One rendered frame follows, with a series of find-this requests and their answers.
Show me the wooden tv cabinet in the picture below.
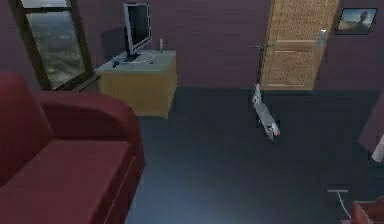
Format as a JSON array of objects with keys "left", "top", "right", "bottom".
[{"left": 94, "top": 49, "right": 178, "bottom": 120}]

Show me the black flat television set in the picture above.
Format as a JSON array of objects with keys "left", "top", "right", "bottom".
[{"left": 122, "top": 2, "right": 153, "bottom": 63}]

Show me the light wooden room door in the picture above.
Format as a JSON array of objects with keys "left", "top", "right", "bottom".
[{"left": 260, "top": 0, "right": 340, "bottom": 91}]

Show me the dark red sofa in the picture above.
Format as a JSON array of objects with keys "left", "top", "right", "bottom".
[{"left": 0, "top": 70, "right": 146, "bottom": 224}]

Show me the dark framed window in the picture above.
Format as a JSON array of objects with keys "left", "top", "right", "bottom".
[{"left": 9, "top": 0, "right": 102, "bottom": 92}]

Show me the dark red armchair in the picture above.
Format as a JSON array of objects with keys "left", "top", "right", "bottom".
[{"left": 340, "top": 195, "right": 384, "bottom": 224}]

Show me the framed wall picture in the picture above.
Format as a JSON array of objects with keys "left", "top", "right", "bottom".
[{"left": 335, "top": 7, "right": 379, "bottom": 36}]

